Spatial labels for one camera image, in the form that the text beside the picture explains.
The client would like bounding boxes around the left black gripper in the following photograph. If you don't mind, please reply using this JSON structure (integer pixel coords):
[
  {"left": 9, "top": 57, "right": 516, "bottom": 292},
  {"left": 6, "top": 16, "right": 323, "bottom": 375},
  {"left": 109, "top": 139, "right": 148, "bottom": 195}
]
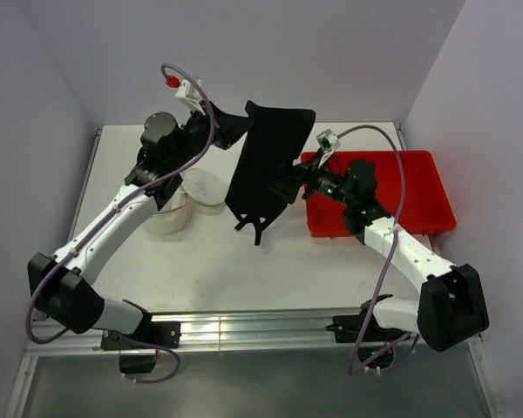
[{"left": 167, "top": 100, "right": 254, "bottom": 171}]

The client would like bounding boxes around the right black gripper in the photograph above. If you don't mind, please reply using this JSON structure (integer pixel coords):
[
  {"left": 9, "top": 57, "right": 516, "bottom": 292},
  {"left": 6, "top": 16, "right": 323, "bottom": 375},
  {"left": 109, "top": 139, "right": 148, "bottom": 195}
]
[{"left": 268, "top": 147, "right": 355, "bottom": 207}]

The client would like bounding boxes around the black garment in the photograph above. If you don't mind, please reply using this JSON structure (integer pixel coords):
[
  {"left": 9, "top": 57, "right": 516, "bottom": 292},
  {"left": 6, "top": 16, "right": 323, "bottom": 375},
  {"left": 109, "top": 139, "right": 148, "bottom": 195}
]
[{"left": 225, "top": 100, "right": 316, "bottom": 246}]

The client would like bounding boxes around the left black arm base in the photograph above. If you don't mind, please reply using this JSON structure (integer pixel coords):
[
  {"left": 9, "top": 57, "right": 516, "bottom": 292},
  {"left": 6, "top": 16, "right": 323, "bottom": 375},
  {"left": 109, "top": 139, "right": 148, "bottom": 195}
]
[{"left": 99, "top": 321, "right": 181, "bottom": 378}]

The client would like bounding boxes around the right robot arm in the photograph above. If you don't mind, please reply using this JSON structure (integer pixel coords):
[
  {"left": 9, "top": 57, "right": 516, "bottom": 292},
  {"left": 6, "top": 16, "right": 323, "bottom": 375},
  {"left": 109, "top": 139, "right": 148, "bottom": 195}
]
[{"left": 269, "top": 158, "right": 490, "bottom": 353}]

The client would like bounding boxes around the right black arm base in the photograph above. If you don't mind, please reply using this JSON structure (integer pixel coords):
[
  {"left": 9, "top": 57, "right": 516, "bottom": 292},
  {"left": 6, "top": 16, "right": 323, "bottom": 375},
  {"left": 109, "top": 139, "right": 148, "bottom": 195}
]
[{"left": 325, "top": 313, "right": 406, "bottom": 344}]

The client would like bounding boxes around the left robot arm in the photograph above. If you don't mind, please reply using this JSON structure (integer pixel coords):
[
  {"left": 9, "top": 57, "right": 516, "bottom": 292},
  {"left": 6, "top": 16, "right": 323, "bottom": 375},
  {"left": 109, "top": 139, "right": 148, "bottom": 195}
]
[{"left": 28, "top": 102, "right": 255, "bottom": 347}]

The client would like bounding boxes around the red plastic bin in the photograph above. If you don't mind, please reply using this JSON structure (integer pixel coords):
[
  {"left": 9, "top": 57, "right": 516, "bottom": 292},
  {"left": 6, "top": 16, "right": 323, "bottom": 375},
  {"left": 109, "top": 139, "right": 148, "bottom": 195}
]
[{"left": 306, "top": 151, "right": 457, "bottom": 238}]

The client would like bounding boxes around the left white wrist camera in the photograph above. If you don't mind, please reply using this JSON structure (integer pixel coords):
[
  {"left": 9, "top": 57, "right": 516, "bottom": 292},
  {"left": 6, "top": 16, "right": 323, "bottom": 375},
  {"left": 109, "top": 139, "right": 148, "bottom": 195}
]
[{"left": 165, "top": 75, "right": 206, "bottom": 115}]

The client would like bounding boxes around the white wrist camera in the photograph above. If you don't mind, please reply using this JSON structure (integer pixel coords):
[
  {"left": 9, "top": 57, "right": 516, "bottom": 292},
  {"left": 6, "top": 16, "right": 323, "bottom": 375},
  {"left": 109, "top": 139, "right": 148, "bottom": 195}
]
[
  {"left": 165, "top": 75, "right": 206, "bottom": 115},
  {"left": 316, "top": 129, "right": 340, "bottom": 168}
]

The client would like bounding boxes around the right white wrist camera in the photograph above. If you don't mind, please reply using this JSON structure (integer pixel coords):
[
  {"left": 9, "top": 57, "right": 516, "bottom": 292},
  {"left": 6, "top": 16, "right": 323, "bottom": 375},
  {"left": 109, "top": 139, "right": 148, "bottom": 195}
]
[{"left": 316, "top": 129, "right": 340, "bottom": 168}]

